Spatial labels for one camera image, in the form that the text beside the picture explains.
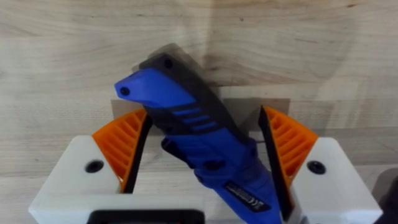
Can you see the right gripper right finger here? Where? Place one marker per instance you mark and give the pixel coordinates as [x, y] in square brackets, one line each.
[311, 174]

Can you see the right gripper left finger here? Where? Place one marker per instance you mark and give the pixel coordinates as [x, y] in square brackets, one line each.
[93, 161]

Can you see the blue electric screwdriver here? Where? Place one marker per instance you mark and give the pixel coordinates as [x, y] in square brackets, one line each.
[199, 124]

